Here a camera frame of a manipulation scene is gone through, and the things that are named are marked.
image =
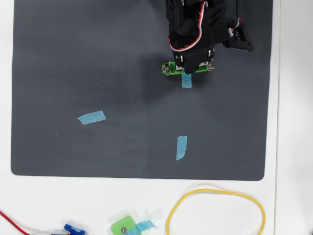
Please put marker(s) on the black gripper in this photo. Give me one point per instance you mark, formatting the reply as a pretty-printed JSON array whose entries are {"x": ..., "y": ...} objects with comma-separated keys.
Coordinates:
[{"x": 193, "y": 62}]

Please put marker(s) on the green battery holder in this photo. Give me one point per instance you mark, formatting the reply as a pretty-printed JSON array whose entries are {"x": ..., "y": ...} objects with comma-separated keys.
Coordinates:
[{"x": 171, "y": 69}]

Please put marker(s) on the long blue tape strip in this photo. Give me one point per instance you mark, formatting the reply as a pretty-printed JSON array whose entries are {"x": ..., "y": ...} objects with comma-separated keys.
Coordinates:
[{"x": 186, "y": 80}]

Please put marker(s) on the short blue tape strip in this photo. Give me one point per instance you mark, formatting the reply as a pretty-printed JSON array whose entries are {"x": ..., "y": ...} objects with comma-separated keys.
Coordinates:
[{"x": 181, "y": 148}]

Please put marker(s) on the dark grey mat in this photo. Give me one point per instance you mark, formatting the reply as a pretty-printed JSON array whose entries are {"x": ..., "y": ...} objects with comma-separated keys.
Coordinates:
[{"x": 97, "y": 73}]

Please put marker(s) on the slanted blue tape strip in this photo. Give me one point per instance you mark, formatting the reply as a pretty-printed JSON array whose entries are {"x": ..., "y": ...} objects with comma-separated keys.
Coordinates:
[{"x": 92, "y": 117}]

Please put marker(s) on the yellow rubber band loop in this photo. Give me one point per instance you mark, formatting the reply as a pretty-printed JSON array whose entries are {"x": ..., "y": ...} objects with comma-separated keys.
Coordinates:
[{"x": 176, "y": 204}]

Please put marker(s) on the blue tape on block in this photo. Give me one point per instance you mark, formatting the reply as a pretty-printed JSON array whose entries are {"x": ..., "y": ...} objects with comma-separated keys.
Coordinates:
[{"x": 145, "y": 225}]

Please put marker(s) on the green printed block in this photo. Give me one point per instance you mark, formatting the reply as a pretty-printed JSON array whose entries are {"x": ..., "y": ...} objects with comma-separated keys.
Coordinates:
[{"x": 121, "y": 224}]

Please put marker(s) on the blue connector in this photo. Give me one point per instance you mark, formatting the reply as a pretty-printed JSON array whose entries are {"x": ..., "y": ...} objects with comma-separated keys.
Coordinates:
[{"x": 72, "y": 228}]

